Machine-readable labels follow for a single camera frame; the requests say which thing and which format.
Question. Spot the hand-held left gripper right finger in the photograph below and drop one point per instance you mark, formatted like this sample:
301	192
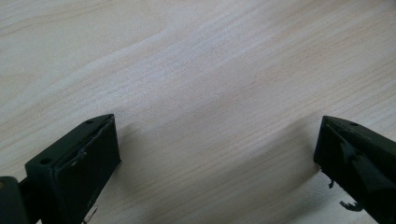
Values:
358	155

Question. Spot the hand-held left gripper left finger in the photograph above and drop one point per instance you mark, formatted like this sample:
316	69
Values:
74	168

